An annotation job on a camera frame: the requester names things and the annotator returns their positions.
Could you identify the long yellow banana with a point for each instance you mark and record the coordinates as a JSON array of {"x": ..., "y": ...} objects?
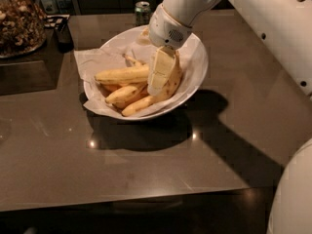
[{"x": 134, "y": 74}]

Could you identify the right curved yellow banana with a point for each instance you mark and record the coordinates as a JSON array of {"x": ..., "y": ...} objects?
[{"x": 167, "y": 92}]

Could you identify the lower left yellow banana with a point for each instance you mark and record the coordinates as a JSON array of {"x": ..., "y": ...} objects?
[{"x": 125, "y": 93}]

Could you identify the back small banana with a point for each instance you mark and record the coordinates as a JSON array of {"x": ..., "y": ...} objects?
[{"x": 133, "y": 61}]

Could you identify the white oval bowl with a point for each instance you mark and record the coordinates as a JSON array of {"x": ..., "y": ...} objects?
[{"x": 195, "y": 65}]

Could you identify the white paper liner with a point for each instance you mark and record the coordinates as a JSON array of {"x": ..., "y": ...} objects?
[{"x": 94, "y": 62}]

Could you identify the dark box on counter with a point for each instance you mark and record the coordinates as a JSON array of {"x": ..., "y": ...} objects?
[{"x": 59, "y": 24}]

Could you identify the glass jar of nuts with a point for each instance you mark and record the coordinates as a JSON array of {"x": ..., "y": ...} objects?
[{"x": 21, "y": 29}]

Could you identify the green soda can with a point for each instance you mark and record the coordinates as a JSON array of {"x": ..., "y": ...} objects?
[{"x": 142, "y": 13}]

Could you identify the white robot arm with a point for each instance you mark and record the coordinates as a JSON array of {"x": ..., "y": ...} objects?
[{"x": 285, "y": 29}]

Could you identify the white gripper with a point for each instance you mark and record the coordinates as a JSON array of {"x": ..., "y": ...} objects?
[{"x": 165, "y": 29}]

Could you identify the orange-brown middle banana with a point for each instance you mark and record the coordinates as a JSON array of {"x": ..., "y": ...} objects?
[{"x": 140, "y": 95}]

